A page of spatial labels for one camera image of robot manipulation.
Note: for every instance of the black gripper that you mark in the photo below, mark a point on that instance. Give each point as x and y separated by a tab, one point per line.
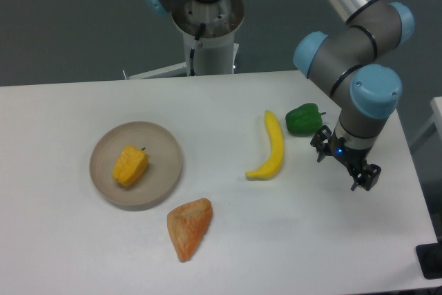
354	160

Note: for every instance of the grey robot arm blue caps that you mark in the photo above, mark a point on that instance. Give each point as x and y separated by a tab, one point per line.
343	67

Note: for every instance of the green pepper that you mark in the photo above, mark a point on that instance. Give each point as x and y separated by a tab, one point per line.
305	120

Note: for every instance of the beige round plate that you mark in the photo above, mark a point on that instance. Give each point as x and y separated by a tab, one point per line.
160	177

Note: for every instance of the yellow pepper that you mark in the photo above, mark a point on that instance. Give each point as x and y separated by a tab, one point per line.
130	165

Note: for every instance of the yellow banana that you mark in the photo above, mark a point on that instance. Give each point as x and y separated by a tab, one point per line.
274	162

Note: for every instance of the black box at table edge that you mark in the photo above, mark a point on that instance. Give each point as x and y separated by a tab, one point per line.
429	256

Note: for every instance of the orange triangular pastry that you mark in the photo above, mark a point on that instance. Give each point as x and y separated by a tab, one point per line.
187	225

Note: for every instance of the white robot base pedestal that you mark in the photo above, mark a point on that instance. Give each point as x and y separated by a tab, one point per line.
208	35

